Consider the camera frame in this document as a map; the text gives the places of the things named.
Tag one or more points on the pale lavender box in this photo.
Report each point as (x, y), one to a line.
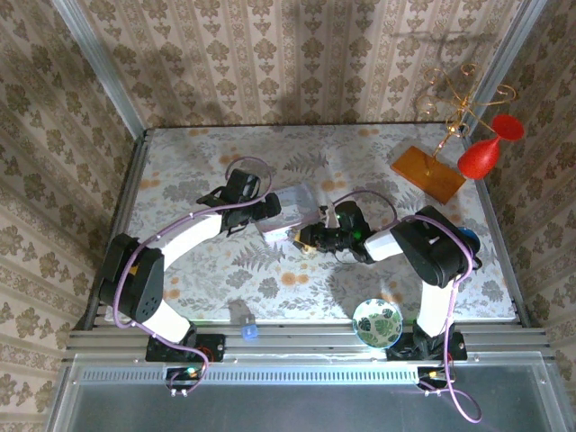
(292, 207)

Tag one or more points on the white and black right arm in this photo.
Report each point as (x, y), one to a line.
(432, 247)

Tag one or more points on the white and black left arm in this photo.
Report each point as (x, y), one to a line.
(189, 236)

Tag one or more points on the green leaf pattern bowl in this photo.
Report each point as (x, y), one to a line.
(377, 324)

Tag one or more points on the small clear blue-lit cup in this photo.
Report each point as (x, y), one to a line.
(249, 332)

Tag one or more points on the blue cup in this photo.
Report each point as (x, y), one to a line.
(471, 237)

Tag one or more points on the red goblet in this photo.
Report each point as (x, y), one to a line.
(479, 155)

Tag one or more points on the grey metal front panel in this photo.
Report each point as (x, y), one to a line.
(292, 407)

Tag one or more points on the right circuit board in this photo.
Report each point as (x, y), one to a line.
(434, 377)

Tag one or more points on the circuit board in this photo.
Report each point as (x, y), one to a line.
(184, 375)
(434, 377)

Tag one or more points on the left circuit board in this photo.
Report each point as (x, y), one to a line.
(184, 375)

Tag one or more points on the aluminium front rail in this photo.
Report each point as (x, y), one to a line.
(306, 342)

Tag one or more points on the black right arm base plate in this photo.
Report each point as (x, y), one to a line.
(405, 353)

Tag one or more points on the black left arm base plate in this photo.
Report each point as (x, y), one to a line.
(211, 346)

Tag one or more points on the aluminium frame post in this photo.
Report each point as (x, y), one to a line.
(506, 58)
(101, 67)

